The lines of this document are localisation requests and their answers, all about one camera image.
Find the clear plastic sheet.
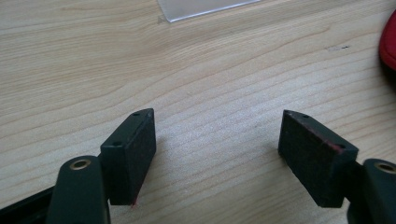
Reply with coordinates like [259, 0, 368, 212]
[156, 0, 262, 23]

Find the red rounded object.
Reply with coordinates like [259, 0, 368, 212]
[377, 8, 396, 72]

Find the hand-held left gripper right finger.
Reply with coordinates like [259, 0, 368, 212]
[277, 109, 360, 209]

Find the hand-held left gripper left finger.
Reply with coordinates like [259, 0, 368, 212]
[100, 107, 157, 207]

